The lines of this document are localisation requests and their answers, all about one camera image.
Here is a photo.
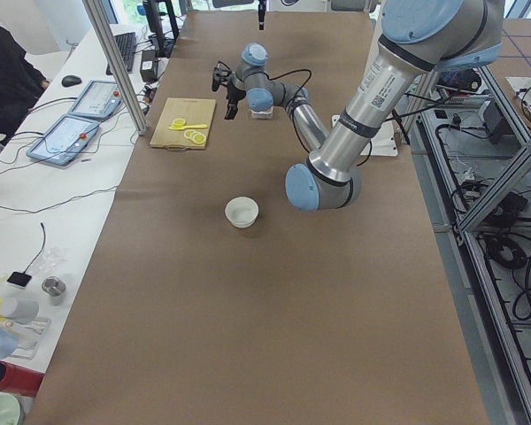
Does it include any black keyboard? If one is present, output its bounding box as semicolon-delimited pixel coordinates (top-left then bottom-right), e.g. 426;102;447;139
113;32;136;73

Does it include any black square pad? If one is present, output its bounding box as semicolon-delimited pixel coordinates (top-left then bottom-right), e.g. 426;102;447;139
6;271;32;288

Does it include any wooden cutting board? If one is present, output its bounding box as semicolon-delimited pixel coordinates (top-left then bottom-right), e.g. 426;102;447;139
150;97;216;151

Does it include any blue teach pendant far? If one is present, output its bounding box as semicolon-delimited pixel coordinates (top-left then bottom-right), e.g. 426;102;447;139
68;80;121;120

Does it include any red cylinder container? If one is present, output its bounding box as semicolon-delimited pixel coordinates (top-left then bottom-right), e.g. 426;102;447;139
0;360;44;398

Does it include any black computer mouse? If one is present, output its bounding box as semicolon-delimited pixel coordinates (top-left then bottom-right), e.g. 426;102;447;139
61;74;82;88

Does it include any clear plastic egg box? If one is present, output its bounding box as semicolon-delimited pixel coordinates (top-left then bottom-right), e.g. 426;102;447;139
250;107;274;120

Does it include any aluminium frame post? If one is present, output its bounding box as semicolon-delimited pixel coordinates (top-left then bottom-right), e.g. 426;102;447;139
82;0;147;135

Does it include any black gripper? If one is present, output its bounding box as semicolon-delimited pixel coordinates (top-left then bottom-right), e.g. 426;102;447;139
224;0;266;120

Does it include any grey plastic cup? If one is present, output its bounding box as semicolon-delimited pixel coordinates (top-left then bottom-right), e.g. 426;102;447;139
0;297;39;324

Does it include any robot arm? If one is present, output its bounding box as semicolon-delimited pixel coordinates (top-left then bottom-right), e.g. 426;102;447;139
212;1;504;212

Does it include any green bowl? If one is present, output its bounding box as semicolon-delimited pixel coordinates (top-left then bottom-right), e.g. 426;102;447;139
0;394;24;425

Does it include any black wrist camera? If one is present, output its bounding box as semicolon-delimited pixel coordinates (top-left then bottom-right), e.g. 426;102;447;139
212;60;232;92

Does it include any blue teach pendant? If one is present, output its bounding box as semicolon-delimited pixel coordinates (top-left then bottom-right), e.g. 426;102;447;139
68;80;121;120
26;114;99;166

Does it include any blue teach pendant near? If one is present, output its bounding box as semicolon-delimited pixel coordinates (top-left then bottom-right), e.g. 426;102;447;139
26;114;99;166

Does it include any black monitor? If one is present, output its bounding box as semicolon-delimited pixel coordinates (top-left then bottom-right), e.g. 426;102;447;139
142;0;180;58

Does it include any white ceramic bowl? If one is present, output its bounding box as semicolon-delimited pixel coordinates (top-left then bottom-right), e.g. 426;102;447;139
225;197;259;228

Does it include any black camera cable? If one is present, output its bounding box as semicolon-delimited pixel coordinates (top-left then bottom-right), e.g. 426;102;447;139
265;68;313;98

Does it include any steel cup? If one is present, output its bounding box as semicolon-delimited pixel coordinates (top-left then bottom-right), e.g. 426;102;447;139
42;276;66;306

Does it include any yellow plastic knife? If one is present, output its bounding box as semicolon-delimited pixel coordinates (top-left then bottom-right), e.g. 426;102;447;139
168;124;208;131

